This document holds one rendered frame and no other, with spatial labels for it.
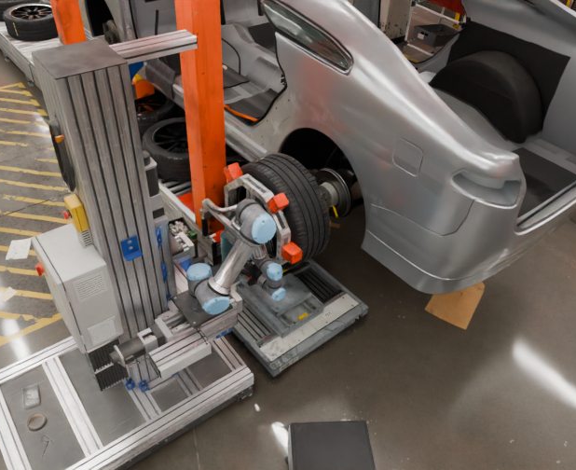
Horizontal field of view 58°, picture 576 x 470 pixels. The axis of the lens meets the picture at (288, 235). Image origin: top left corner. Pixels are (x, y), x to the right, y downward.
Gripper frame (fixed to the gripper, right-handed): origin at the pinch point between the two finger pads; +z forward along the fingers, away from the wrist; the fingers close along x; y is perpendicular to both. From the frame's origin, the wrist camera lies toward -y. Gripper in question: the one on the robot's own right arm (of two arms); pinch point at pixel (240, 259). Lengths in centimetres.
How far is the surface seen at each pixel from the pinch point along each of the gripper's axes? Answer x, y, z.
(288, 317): -33, -66, -7
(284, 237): -22.5, 11.1, -10.0
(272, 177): -30.6, 34.0, 11.7
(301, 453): 26, -49, -86
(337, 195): -77, 6, 5
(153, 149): -37, -33, 169
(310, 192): -45, 27, -4
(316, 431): 12, -49, -81
